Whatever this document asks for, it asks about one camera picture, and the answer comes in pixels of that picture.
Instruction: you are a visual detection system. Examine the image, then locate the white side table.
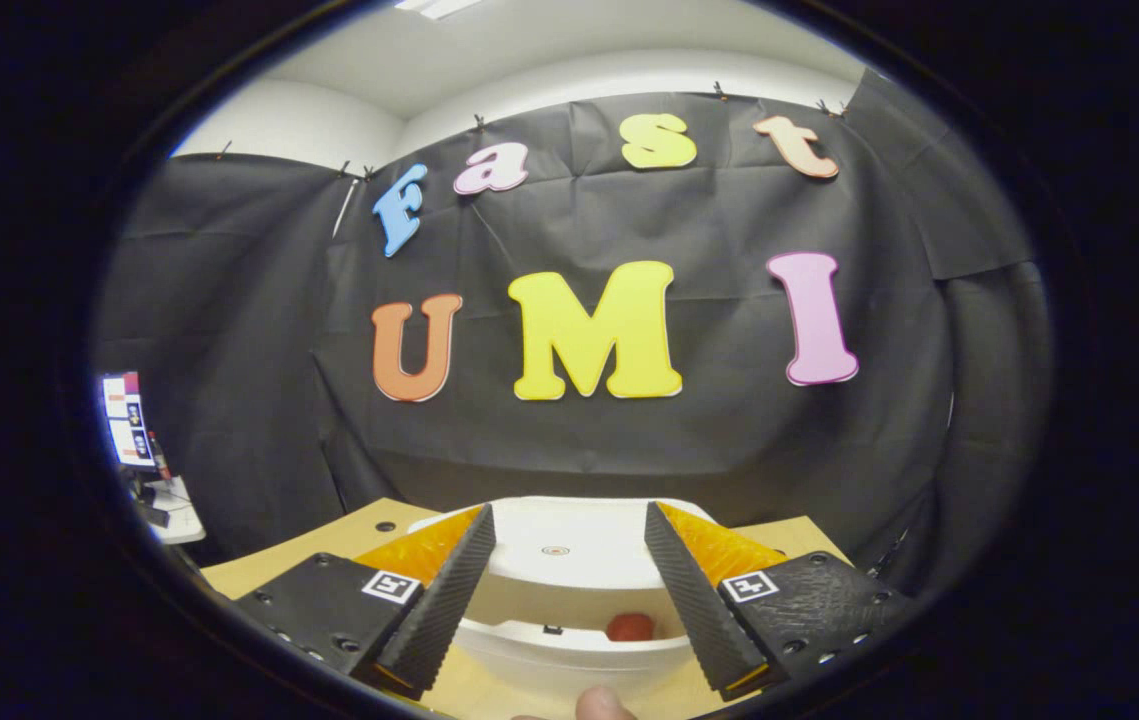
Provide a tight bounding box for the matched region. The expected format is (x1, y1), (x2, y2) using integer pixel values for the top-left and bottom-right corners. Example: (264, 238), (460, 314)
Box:
(134, 475), (208, 546)

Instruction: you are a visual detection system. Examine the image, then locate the wooden desktop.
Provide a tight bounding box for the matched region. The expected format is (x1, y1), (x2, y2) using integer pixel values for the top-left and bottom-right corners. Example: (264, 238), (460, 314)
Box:
(201, 497), (855, 719)

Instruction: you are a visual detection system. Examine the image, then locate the black backdrop cloth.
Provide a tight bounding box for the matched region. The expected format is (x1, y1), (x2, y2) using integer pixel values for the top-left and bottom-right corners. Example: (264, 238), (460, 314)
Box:
(94, 70), (1055, 601)

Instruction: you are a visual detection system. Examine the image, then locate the white desktop garbage bin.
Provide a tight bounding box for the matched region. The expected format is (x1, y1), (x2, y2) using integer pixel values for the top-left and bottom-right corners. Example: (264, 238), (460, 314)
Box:
(407, 497), (730, 701)

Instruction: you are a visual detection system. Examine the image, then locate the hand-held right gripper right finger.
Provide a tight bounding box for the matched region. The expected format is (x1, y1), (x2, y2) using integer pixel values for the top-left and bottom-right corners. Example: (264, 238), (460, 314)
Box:
(643, 502), (915, 701)

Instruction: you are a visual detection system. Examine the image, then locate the computer monitor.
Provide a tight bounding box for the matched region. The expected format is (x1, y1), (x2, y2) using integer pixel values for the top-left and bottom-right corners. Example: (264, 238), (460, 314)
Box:
(101, 372), (156, 469)

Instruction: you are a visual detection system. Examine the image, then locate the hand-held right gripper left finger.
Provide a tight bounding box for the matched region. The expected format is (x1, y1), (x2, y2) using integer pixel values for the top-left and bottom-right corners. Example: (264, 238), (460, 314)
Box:
(234, 503), (497, 701)

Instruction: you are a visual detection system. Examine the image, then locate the ceiling light panel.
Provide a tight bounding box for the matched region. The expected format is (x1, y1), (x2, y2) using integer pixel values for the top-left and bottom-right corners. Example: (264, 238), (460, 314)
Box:
(394, 0), (485, 21)

